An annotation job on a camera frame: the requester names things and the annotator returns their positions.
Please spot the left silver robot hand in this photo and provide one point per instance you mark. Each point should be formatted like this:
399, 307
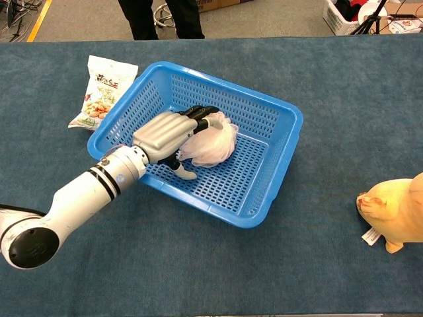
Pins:
162, 132

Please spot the pink mesh bath sponge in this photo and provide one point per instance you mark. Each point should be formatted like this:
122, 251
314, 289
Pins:
211, 145

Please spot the white snack bag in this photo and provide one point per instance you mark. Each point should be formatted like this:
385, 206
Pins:
102, 86

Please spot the yellow plush toy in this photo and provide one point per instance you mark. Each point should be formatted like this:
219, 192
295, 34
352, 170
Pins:
396, 211

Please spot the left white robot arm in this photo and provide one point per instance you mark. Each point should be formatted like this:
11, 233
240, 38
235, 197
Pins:
82, 195

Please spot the blue perforated plastic basket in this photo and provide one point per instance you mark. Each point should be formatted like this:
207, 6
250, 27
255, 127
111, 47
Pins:
231, 198

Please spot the white storage crate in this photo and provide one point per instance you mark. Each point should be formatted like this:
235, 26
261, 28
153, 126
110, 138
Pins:
335, 20

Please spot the person in black trousers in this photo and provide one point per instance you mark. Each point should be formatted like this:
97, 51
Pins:
138, 20

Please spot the chrome stool with casters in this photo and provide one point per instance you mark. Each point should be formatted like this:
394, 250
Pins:
163, 14

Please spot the brown cardboard box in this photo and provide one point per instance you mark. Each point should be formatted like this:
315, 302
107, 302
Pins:
218, 4

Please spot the teal felt table cloth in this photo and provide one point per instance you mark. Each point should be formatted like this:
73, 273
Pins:
99, 290

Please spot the black tripod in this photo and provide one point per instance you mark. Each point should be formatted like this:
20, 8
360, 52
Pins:
368, 20

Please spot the white printed paper box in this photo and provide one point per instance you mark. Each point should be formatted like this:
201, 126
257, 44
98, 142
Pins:
404, 25

